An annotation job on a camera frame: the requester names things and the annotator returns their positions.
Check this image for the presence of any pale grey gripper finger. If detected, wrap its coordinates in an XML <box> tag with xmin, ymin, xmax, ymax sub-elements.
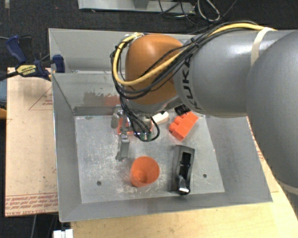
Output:
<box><xmin>115</xmin><ymin>132</ymin><xmax>131</xmax><ymax>162</ymax></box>

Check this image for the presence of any grey metal bin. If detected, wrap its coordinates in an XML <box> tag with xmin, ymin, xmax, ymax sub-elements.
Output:
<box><xmin>48</xmin><ymin>28</ymin><xmax>273</xmax><ymax>223</ymax></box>

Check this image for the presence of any orange plastic cup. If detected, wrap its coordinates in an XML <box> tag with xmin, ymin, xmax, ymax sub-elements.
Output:
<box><xmin>130</xmin><ymin>156</ymin><xmax>161</xmax><ymax>188</ymax></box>

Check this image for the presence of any grey and black stapler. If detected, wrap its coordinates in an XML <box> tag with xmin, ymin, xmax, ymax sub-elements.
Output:
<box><xmin>170</xmin><ymin>144</ymin><xmax>196</xmax><ymax>196</ymax></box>

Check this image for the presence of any orange toy brick block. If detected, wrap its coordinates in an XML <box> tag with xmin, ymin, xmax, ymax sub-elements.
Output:
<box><xmin>168</xmin><ymin>111</ymin><xmax>199</xmax><ymax>142</ymax></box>

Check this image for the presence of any brown cardboard board red print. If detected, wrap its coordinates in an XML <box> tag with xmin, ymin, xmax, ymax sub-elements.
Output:
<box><xmin>4</xmin><ymin>67</ymin><xmax>280</xmax><ymax>218</ymax></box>

